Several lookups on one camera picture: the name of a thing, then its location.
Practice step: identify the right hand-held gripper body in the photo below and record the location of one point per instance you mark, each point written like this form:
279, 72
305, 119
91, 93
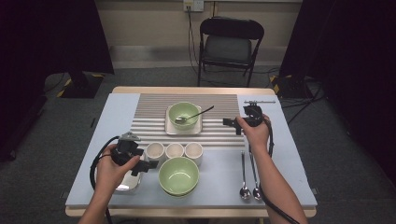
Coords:
253, 115

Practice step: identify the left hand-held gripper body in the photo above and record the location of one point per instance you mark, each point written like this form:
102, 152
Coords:
126, 151

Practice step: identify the steel spoon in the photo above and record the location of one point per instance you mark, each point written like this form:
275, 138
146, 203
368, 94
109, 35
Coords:
199, 113
256, 194
245, 193

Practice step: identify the square white plate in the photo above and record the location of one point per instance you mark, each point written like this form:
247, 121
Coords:
169, 130
130, 184

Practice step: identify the green bowl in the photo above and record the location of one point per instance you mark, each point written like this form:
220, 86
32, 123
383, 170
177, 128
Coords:
183, 110
179, 175
179, 195

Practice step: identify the person's right hand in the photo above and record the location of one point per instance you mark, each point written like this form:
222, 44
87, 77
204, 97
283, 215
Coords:
255, 137

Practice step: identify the person's left hand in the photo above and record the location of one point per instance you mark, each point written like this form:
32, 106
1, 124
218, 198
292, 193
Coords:
112, 177

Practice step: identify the cream ceramic cup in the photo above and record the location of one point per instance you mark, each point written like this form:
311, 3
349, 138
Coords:
174, 150
154, 151
193, 150

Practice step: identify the small black stick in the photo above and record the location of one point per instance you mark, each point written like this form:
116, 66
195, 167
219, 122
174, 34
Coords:
92, 122

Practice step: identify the black stand base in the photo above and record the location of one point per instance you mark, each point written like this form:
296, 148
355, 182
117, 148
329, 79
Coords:
289, 88
81, 87

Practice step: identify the striped woven placemat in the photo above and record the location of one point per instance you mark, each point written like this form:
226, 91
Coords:
149, 105

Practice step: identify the wooden table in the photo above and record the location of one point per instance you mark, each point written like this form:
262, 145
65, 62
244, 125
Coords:
155, 90

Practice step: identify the black folding chair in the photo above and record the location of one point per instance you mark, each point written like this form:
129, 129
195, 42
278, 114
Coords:
229, 49

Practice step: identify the black curtain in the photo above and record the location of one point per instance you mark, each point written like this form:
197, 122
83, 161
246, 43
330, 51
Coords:
358, 62
46, 37

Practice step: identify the white wall socket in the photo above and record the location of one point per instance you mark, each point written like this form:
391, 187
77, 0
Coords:
194, 5

